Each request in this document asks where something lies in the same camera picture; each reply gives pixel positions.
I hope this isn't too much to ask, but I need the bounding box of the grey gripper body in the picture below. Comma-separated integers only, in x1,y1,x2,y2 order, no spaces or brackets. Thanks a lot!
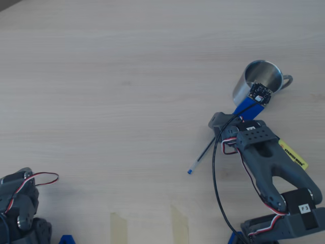
208,111,266,143

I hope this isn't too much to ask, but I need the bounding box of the blue capped ballpoint pen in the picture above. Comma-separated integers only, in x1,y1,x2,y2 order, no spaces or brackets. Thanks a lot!
187,137,216,175

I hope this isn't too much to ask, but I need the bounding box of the silver steel cup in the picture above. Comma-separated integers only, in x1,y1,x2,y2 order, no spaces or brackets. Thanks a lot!
232,59,294,106

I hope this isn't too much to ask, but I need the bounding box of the yellow highlighter with black cap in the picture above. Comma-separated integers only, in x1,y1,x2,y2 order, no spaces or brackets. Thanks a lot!
278,138,309,170

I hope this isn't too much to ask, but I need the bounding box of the beige tape strip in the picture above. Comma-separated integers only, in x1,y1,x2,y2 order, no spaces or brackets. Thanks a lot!
110,212,128,244
170,204,189,244

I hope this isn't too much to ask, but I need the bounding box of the blue base clamp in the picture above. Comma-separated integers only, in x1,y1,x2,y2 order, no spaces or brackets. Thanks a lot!
58,235,77,244
227,231,244,244

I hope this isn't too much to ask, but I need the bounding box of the camera board on blue mount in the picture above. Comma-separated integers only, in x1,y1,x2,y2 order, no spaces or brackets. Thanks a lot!
231,82,274,123

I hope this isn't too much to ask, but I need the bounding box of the red white black servo wire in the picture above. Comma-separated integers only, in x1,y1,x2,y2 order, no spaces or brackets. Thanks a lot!
5,172,59,217

